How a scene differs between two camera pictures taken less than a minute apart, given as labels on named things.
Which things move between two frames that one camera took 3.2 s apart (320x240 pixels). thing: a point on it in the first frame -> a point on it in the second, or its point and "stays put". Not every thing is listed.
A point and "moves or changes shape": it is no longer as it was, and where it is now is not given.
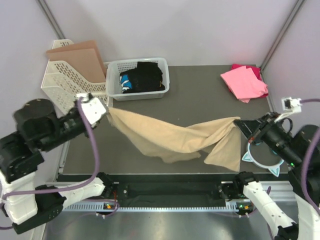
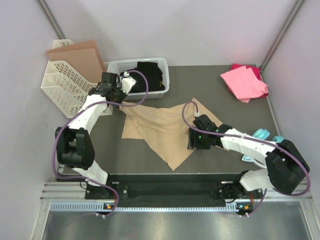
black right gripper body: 271,132 -> 198,140
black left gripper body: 74,125 -> 119,95
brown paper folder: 83,58 stays put
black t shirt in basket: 146,77 stays put
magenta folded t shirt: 254,67 stays put
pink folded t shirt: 244,83 stays put
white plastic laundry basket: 113,80 stays put
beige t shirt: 221,136 moves or changes shape
